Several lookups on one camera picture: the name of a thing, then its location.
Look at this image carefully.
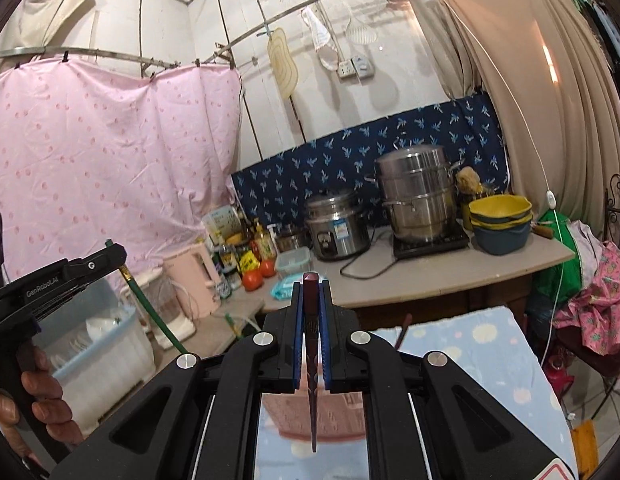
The white bowl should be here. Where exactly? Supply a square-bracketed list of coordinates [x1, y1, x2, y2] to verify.
[86, 316, 123, 341]

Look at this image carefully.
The pink patterned cloth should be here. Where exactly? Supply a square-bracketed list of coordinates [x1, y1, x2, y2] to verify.
[555, 240, 620, 356]

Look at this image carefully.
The blue wet wipes packet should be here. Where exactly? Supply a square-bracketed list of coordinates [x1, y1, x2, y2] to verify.
[270, 275, 303, 301]

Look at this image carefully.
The blue basin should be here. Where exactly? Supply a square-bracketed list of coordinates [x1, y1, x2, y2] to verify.
[472, 220, 533, 256]

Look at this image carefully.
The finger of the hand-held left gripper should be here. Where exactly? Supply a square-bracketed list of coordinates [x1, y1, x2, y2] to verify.
[64, 242, 128, 283]

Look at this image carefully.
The green chopstick with gold band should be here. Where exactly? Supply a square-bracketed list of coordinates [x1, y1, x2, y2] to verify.
[118, 266, 188, 356]

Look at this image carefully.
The green bag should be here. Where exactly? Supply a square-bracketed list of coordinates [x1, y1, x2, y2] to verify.
[532, 210, 583, 306]

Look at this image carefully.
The blue printed tablecloth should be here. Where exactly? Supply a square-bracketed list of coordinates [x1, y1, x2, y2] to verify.
[254, 305, 578, 480]

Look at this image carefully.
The dark red chopstick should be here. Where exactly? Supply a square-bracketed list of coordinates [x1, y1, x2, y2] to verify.
[394, 314, 412, 352]
[302, 271, 323, 453]

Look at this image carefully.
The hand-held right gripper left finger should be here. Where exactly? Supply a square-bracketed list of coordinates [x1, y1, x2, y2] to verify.
[50, 280, 307, 480]

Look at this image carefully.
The wooden counter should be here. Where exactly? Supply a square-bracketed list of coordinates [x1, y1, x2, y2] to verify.
[154, 230, 576, 356]

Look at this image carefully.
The white skimmer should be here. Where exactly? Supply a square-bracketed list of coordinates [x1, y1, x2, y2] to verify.
[346, 0, 378, 43]

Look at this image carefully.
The pink dotted curtain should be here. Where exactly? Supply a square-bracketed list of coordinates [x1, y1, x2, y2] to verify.
[0, 57, 243, 286]

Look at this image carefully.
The steel rice cooker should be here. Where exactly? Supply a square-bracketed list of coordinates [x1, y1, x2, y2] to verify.
[304, 189, 373, 262]

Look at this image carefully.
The brown loofah sponge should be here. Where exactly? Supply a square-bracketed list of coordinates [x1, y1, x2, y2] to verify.
[456, 166, 483, 195]

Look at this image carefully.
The pink electric kettle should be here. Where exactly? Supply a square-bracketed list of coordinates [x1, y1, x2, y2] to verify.
[164, 242, 223, 318]

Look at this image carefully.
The small clear plastic container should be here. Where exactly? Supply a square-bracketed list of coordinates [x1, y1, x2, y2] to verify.
[276, 247, 311, 283]

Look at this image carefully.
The person's left hand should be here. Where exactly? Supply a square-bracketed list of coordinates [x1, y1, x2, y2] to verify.
[0, 345, 85, 463]

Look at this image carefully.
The hanging cutting board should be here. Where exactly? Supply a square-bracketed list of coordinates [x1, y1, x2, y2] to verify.
[267, 27, 301, 98]

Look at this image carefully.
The black power cord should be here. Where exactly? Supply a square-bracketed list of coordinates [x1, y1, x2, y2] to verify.
[340, 245, 397, 279]

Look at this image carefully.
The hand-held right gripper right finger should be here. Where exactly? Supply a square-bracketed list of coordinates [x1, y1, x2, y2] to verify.
[320, 280, 581, 480]

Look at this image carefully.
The black iron chair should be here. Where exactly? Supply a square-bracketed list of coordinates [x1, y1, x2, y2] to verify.
[602, 175, 620, 241]

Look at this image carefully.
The plastic dish storage box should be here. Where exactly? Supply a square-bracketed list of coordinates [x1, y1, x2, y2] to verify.
[32, 277, 157, 431]

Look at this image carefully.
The hanging mesh bag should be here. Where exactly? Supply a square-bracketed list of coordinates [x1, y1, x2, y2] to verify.
[302, 7, 341, 71]

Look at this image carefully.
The beige curtain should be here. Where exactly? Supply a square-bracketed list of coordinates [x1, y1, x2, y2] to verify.
[435, 0, 620, 241]

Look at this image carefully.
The black induction cooktop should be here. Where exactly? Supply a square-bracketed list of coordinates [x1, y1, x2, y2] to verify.
[392, 232, 471, 261]

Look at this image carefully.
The metal curtain rail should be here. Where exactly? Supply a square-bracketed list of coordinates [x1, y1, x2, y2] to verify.
[0, 45, 185, 71]

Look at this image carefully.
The white cable with switch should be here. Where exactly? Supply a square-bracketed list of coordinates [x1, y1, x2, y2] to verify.
[415, 0, 563, 361]

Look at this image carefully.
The yellow basin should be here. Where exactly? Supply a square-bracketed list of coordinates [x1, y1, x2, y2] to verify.
[469, 195, 533, 227]

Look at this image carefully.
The wall socket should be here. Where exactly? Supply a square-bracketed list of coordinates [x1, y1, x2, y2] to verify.
[338, 55, 375, 81]

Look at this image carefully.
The steel steamer pot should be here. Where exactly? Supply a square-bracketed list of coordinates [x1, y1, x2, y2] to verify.
[375, 145, 463, 243]

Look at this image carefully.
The navy floral cloth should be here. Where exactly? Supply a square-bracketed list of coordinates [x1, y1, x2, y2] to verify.
[231, 94, 511, 226]

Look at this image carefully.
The pink perforated utensil basket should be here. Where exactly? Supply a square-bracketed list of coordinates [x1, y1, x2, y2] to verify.
[262, 392, 367, 447]

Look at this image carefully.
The dark sauce bottle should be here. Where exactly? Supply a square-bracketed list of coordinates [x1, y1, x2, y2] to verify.
[217, 242, 243, 291]

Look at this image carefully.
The yellow sauce bottle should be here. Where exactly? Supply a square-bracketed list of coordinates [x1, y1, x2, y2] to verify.
[252, 220, 278, 263]

